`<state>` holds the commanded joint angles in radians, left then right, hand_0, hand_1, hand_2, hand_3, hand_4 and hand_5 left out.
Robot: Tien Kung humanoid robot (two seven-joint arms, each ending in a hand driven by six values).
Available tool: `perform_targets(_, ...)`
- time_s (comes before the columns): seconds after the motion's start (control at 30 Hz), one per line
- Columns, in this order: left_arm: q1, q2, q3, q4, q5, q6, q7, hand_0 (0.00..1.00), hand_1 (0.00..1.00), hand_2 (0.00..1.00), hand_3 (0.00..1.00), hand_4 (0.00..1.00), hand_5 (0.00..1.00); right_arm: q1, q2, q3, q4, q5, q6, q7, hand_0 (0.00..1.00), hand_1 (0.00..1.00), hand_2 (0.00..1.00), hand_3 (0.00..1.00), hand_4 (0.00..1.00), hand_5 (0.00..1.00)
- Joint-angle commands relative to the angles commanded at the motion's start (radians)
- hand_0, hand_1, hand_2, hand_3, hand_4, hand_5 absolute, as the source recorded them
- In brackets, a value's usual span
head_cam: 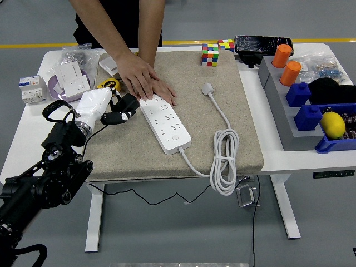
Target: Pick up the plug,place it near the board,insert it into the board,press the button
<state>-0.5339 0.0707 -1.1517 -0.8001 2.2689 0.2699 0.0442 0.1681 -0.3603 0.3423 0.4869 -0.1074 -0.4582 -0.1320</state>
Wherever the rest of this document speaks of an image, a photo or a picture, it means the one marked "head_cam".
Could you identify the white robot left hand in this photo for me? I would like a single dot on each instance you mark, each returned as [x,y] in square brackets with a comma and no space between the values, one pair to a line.
[91,105]

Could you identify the person's right hand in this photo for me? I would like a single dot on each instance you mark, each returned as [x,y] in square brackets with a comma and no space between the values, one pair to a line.
[136,75]

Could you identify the person's left hand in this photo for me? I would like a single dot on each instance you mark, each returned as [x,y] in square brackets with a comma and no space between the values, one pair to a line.
[165,90]

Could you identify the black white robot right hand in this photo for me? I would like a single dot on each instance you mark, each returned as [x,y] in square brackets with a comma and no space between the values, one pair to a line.
[355,251]

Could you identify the black plug adapter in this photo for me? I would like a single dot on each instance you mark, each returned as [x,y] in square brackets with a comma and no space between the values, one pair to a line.
[128,103]

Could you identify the white power strip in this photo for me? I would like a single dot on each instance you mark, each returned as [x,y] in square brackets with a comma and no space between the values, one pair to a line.
[167,125]

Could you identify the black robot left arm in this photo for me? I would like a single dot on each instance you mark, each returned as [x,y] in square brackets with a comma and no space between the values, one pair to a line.
[41,180]

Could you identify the person's left forearm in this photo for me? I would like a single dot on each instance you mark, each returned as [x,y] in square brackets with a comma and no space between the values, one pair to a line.
[153,27]

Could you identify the person's right forearm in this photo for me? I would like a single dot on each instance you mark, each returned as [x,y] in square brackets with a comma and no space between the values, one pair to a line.
[104,25]

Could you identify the dark circuit board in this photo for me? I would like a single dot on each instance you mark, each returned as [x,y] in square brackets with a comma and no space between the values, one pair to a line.
[350,119]

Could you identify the yellow tape measure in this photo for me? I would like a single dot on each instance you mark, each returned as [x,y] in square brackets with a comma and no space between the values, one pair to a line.
[109,83]

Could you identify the grey-brown mat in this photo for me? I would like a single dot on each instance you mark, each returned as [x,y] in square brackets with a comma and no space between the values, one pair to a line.
[194,125]

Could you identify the purple bowl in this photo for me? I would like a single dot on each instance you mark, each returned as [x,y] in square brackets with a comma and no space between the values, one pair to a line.
[51,83]

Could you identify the clear bag of screws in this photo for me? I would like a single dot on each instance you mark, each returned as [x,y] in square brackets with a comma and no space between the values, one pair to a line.
[73,57]

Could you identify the colourful puzzle cube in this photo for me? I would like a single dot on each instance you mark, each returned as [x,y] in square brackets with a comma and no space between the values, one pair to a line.
[210,55]
[226,46]

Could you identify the white circuit breaker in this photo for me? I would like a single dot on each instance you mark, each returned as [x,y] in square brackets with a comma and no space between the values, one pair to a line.
[30,89]

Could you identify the white table leg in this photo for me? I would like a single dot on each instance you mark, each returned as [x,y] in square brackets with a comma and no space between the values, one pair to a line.
[94,222]
[286,211]

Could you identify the black table control panel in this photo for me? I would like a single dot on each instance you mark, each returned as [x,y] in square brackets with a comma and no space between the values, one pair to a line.
[333,174]

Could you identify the black plastic-wrapped box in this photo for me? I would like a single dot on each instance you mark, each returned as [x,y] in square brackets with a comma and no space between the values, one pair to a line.
[258,44]

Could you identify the blue plastic bin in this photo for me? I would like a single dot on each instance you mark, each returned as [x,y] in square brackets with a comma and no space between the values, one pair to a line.
[328,146]

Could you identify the grey stepped block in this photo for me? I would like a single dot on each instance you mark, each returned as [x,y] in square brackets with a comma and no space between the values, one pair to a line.
[281,111]

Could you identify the clear acrylic block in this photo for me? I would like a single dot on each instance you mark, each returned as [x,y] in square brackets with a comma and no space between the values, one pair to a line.
[244,178]
[246,196]

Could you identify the orange cylinder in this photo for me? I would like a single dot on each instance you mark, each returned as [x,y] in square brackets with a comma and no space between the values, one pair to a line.
[290,73]
[281,55]

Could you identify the yellow lemon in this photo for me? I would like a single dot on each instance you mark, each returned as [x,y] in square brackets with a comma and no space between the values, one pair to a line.
[332,125]

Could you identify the blue block with knob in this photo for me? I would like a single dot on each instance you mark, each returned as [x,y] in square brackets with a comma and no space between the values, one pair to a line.
[297,96]
[307,119]

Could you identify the clear bag of parts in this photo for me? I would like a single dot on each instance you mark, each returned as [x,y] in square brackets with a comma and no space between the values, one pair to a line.
[322,66]

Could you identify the black cloth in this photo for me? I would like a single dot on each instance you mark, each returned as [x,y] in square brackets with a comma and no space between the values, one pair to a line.
[331,90]

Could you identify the white wall socket panel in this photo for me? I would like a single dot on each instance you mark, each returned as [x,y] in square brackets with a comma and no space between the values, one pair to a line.
[75,84]

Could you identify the white wall switch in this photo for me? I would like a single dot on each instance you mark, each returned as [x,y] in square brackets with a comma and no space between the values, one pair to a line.
[107,64]

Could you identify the white switch panel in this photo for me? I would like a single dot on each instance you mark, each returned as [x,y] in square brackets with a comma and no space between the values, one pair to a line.
[68,73]

